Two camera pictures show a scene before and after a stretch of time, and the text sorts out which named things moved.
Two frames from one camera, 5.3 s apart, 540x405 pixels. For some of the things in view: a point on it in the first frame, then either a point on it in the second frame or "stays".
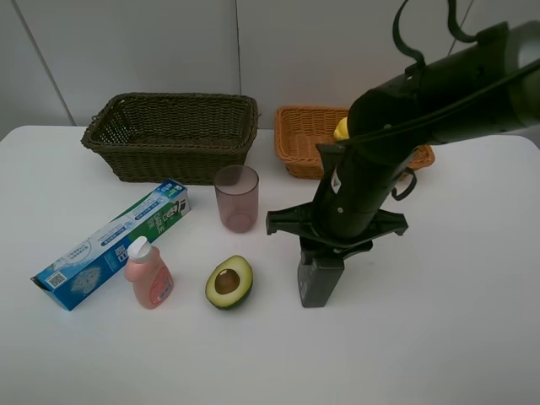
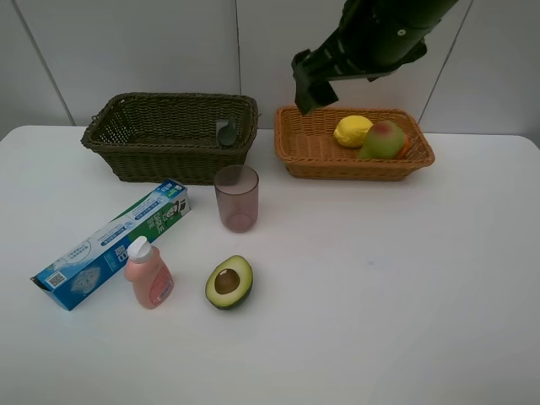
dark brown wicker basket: [159, 137] stays
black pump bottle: [315, 278] -> [225, 132]
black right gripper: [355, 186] -> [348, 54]
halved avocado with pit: [229, 282] stays
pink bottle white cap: [152, 280] stays
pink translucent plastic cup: [237, 192] stays
